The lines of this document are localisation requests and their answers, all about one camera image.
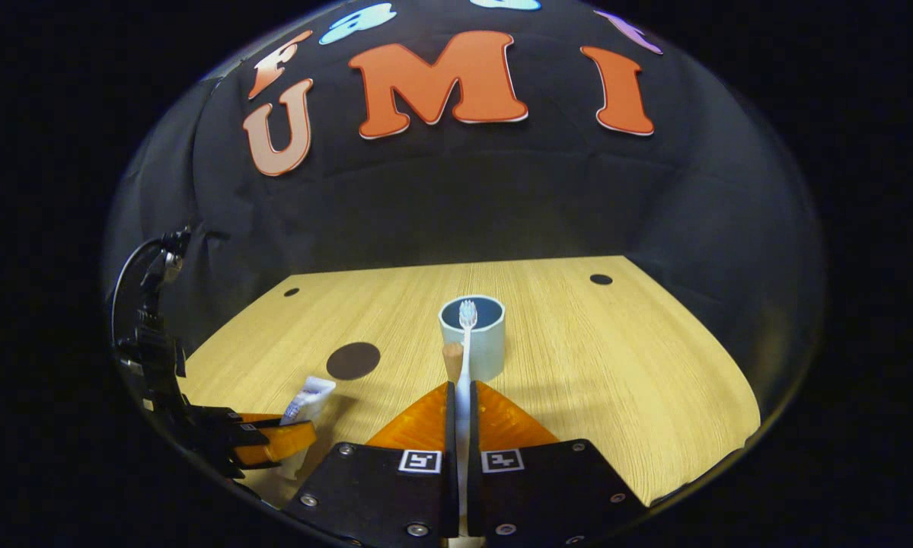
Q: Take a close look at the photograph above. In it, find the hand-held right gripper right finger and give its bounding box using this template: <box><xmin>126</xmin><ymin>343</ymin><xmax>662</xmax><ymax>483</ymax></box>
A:
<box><xmin>467</xmin><ymin>380</ymin><xmax>650</xmax><ymax>547</ymax></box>

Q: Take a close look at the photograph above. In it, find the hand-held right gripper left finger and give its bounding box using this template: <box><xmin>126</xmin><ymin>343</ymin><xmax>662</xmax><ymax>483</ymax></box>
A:
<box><xmin>282</xmin><ymin>381</ymin><xmax>460</xmax><ymax>547</ymax></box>

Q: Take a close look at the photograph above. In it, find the white toothpaste tube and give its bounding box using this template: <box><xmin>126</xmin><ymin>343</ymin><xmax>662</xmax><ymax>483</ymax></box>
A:
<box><xmin>273</xmin><ymin>375</ymin><xmax>337</xmax><ymax>482</ymax></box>

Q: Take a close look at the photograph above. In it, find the dark round coaster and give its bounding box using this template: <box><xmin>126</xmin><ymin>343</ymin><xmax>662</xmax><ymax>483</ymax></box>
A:
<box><xmin>325</xmin><ymin>341</ymin><xmax>382</xmax><ymax>382</ymax></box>

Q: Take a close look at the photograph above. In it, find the white toothbrush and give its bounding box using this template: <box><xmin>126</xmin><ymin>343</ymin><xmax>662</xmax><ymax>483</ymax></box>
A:
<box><xmin>455</xmin><ymin>298</ymin><xmax>479</xmax><ymax>538</ymax></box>

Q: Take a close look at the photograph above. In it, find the light blue cup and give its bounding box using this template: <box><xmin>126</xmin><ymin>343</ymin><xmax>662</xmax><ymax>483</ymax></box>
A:
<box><xmin>438</xmin><ymin>294</ymin><xmax>507</xmax><ymax>384</ymax></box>

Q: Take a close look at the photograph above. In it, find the black backdrop cloth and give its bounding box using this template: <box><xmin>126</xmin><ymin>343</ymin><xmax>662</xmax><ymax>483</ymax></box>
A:
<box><xmin>102</xmin><ymin>0</ymin><xmax>826</xmax><ymax>427</ymax></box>

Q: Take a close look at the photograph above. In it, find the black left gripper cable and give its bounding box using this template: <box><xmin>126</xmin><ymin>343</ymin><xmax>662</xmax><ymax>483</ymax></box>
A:
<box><xmin>110</xmin><ymin>236</ymin><xmax>169</xmax><ymax>345</ymax></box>

